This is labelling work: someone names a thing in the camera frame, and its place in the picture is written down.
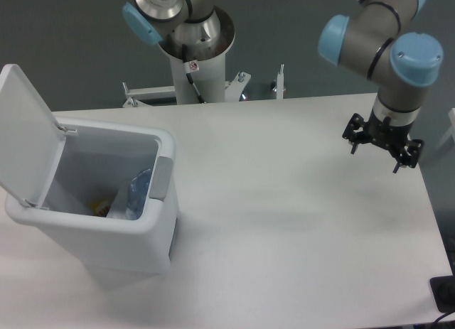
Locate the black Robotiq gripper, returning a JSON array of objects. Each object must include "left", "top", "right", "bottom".
[{"left": 342, "top": 112, "right": 424, "bottom": 173}]

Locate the crushed clear plastic bottle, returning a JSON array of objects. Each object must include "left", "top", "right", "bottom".
[{"left": 126, "top": 168, "right": 152, "bottom": 220}]

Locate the clear plastic wrapper bag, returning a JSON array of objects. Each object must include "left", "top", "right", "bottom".
[{"left": 106, "top": 180, "right": 136, "bottom": 220}]

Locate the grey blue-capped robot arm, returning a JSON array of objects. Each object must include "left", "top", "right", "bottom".
[{"left": 122, "top": 0, "right": 444, "bottom": 168}]

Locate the white plastic trash can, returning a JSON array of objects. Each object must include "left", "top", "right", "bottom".
[{"left": 5, "top": 119, "right": 178, "bottom": 274}]

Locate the yellow blue trash in can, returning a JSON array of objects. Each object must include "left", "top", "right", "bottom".
[{"left": 89, "top": 199, "right": 110, "bottom": 217}]

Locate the white trash can lid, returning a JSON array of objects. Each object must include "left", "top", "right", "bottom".
[{"left": 1, "top": 64, "right": 77, "bottom": 207}]

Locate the white furniture leg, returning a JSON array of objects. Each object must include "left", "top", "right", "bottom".
[{"left": 421, "top": 107, "right": 455, "bottom": 165}]

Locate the black device at table edge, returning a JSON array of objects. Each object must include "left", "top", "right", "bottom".
[{"left": 429, "top": 276, "right": 454, "bottom": 313}]

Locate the white pedestal base frame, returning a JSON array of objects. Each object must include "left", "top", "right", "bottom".
[{"left": 122, "top": 63, "right": 286, "bottom": 108}]

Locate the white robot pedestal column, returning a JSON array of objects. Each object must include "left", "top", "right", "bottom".
[{"left": 159, "top": 6, "right": 235, "bottom": 104}]

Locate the black cable on pedestal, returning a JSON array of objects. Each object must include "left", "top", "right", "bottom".
[{"left": 181, "top": 43, "right": 208, "bottom": 104}]

